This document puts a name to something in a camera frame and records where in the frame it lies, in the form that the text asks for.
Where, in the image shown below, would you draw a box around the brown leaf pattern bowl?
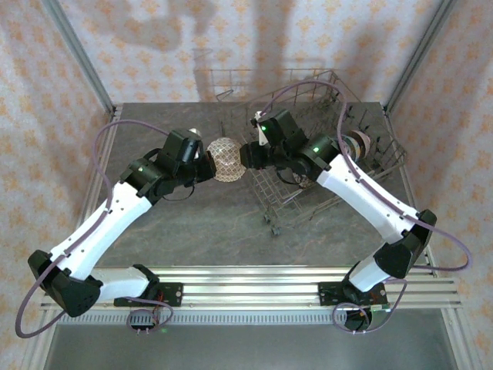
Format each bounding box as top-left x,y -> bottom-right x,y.
206,136 -> 246,183

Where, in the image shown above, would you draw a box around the aluminium mounting rails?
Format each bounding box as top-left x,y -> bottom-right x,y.
40,264 -> 463,310

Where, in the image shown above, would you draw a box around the aluminium lower frame post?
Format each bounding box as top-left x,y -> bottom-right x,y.
441,308 -> 477,370
21,308 -> 59,370

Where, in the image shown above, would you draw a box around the grey wire dish rack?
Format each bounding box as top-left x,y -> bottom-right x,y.
210,68 -> 407,237

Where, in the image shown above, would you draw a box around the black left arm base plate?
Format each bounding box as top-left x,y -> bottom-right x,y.
114,282 -> 183,308

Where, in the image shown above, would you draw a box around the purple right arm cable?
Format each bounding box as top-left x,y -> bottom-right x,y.
254,80 -> 473,335

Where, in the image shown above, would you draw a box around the blue yellow patterned bowl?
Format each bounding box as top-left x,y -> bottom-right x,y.
340,134 -> 361,159

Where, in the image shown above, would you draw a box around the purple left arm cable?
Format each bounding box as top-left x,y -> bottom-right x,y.
15,119 -> 173,339

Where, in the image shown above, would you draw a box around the aluminium frame post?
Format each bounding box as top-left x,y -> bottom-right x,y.
21,308 -> 59,370
384,0 -> 458,113
441,308 -> 477,370
42,0 -> 119,113

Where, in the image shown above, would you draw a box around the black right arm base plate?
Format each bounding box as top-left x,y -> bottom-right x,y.
318,282 -> 388,308

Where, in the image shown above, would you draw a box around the slotted grey cable duct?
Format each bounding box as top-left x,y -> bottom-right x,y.
56,311 -> 448,325

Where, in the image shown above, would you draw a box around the pink inside floral bowl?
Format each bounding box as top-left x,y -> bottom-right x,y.
352,129 -> 374,156

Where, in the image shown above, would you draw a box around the grey metal lower panel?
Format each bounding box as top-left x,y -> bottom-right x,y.
44,325 -> 459,370

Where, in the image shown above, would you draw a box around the aluminium table side rail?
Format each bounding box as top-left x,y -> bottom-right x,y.
61,106 -> 122,279
383,104 -> 442,278

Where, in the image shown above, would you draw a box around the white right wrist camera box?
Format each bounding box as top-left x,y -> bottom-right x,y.
250,110 -> 270,146

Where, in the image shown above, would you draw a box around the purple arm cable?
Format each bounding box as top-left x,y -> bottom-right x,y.
15,119 -> 173,339
254,80 -> 473,335

